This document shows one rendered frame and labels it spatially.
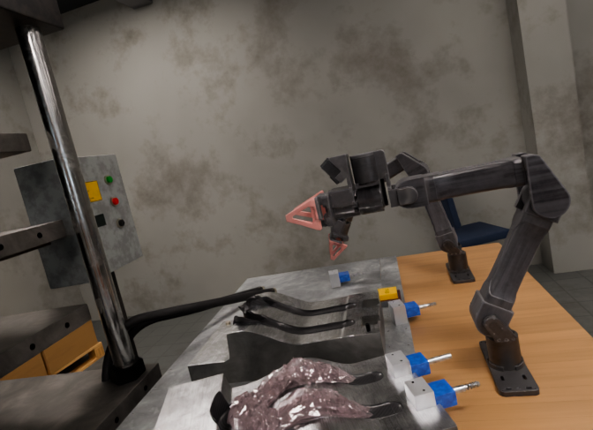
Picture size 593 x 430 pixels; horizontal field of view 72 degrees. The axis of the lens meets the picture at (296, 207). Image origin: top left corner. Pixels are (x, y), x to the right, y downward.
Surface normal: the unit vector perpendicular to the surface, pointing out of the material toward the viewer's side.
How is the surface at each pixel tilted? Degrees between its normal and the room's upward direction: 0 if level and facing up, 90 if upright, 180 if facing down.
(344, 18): 90
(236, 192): 90
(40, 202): 90
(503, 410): 0
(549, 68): 90
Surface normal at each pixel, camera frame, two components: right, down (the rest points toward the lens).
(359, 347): -0.18, 0.17
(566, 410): -0.22, -0.97
